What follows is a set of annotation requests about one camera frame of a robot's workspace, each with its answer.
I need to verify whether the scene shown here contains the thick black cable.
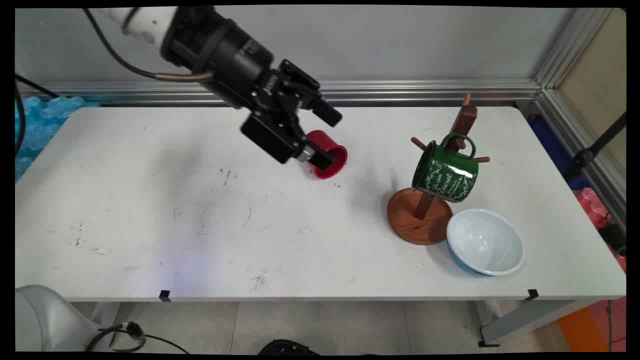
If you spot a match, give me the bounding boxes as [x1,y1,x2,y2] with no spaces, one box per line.
[15,73,61,157]

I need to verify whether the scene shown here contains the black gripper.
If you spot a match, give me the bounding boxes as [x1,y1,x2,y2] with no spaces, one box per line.
[200,19,344,171]

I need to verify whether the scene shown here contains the short aluminium frame rail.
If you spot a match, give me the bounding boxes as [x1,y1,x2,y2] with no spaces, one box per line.
[536,87,627,234]

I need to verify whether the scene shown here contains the wooden mug tree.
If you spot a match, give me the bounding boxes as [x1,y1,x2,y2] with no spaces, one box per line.
[386,93,491,246]

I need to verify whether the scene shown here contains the red cup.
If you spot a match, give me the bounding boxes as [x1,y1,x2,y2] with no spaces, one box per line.
[305,129,349,180]

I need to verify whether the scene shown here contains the black cylindrical object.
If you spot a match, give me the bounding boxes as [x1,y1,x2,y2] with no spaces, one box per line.
[597,222,627,258]

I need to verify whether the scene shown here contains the white and blue bowl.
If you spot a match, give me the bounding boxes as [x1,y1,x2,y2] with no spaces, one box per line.
[446,208,526,277]

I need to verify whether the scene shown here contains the blue bubble wrap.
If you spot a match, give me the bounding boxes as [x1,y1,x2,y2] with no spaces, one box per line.
[15,96,101,183]

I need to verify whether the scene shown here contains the grey table leg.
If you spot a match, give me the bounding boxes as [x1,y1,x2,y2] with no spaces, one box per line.
[89,301,122,332]
[475,300,597,347]

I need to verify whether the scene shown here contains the black round floor object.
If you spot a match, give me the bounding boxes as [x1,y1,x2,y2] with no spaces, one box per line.
[257,339,321,356]

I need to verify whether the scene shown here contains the black cable with connector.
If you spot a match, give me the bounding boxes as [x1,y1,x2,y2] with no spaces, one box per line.
[84,321,192,355]

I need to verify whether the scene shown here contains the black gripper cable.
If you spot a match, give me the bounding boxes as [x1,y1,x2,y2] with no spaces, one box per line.
[82,7,215,82]

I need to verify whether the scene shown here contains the red foam mat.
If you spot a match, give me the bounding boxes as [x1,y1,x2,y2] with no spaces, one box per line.
[587,297,627,353]

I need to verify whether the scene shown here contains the long aluminium frame rail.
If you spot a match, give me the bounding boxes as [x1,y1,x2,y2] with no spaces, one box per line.
[15,79,543,107]

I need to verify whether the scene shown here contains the orange floor mat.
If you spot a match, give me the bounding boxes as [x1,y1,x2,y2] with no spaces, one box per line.
[556,305,610,353]

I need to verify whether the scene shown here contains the green enamel mug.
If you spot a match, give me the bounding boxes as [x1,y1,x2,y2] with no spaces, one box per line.
[411,132,480,204]

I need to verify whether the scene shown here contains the grey rounded robot housing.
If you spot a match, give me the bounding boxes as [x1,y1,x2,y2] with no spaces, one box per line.
[15,284,103,353]

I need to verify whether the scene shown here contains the aluminium frame post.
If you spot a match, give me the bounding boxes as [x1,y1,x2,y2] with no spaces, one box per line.
[535,7,614,92]

